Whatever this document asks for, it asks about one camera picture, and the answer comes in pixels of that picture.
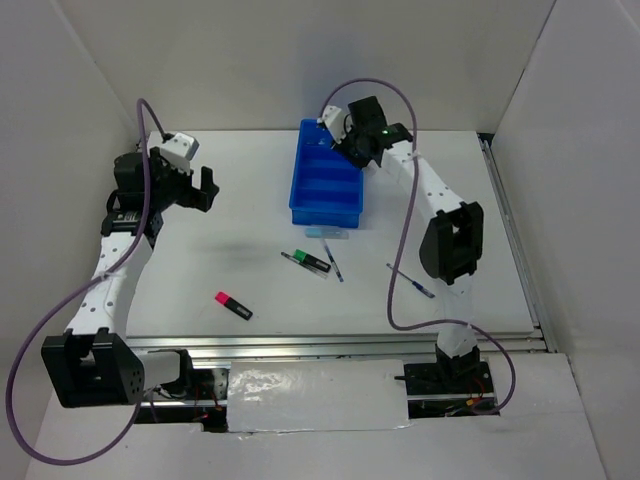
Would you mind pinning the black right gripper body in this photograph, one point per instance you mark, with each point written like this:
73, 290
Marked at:
351, 148

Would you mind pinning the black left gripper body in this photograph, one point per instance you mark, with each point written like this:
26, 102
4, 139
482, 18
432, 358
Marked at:
173, 186

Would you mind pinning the light blue highlighter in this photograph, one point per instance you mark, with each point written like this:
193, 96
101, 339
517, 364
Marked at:
326, 233

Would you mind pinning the black ink pen refill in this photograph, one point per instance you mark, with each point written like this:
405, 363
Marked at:
302, 265

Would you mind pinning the pink cap black highlighter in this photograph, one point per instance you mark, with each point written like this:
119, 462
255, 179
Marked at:
234, 306

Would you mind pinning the green cap black highlighter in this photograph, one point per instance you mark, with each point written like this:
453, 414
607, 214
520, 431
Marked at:
312, 261

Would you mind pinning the blue ink pen refill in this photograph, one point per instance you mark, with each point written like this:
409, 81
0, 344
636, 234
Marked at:
332, 261

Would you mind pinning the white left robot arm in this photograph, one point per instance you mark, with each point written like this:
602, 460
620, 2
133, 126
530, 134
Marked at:
91, 364

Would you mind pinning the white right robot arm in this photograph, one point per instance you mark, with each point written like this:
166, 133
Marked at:
453, 241

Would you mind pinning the blue compartment tray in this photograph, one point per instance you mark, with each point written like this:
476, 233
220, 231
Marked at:
326, 189

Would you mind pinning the white foil cover plate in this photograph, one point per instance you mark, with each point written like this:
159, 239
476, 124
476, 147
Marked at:
323, 396

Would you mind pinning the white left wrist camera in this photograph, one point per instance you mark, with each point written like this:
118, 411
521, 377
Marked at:
179, 150

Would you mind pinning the aluminium table edge rail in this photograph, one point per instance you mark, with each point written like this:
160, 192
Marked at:
235, 248

